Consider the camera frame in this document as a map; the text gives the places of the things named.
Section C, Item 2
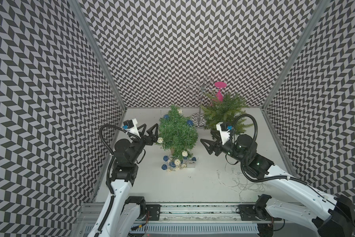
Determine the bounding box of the pink hourglass ornament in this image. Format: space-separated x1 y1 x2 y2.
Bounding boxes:
214 82 227 102

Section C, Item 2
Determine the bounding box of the clear battery box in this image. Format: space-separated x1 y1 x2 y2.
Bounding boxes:
185 160 197 168

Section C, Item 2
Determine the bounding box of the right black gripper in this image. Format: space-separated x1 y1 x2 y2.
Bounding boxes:
200 130 247 164

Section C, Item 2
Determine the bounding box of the rattan ball string light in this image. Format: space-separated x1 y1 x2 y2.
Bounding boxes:
156 108 198 172

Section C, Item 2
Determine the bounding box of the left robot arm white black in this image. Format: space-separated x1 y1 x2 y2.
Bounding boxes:
88 119 159 237

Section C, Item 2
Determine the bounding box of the chrome jewelry stand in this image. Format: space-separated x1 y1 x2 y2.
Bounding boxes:
183 76 215 129

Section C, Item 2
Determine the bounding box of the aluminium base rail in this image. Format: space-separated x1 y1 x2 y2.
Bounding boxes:
76 202 323 237

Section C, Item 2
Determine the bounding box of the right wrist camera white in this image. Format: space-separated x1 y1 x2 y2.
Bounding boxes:
216 122 233 145

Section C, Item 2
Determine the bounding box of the thin wire fairy light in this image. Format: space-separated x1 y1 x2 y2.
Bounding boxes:
216 165 266 202

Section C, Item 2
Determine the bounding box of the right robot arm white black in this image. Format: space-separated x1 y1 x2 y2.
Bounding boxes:
200 114 355 237

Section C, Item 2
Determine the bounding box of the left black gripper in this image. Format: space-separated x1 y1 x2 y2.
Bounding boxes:
129 122 157 163

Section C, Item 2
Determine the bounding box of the dark green christmas tree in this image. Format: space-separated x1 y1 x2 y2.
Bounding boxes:
158 105 199 161

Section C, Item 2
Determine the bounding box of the light green fern tree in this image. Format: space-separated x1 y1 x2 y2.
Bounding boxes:
202 93 248 131

